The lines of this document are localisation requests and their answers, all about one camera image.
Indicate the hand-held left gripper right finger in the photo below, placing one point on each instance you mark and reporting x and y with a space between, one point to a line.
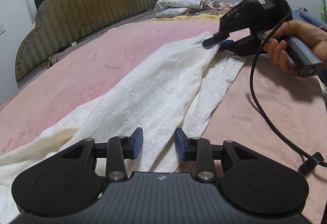
179 144

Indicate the floral patterned cloth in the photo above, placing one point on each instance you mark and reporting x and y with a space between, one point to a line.
226 4

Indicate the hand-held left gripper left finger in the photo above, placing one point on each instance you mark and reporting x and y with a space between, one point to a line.
138 144

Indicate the person's right hand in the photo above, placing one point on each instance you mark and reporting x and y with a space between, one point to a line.
306 32

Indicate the green object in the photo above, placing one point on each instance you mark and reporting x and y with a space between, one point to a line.
324 10

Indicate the olive upholstered headboard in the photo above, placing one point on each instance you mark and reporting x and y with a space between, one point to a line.
89 1

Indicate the zebra striped cloth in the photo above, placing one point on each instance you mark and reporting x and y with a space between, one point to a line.
209 12

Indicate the pink floral blanket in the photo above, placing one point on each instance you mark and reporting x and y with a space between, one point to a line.
76 60

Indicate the yellow blanket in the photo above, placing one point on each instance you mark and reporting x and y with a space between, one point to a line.
184 18

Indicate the white wall socket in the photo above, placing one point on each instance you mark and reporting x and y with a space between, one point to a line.
2 25

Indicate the crumpled beige cloth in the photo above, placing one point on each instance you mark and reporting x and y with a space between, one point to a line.
53 60

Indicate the blue cloth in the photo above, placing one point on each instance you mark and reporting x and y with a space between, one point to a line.
309 18

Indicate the white patterned pants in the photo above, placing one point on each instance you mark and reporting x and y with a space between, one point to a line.
153 86

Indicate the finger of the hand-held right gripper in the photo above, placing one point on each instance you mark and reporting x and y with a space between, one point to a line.
216 39
226 43

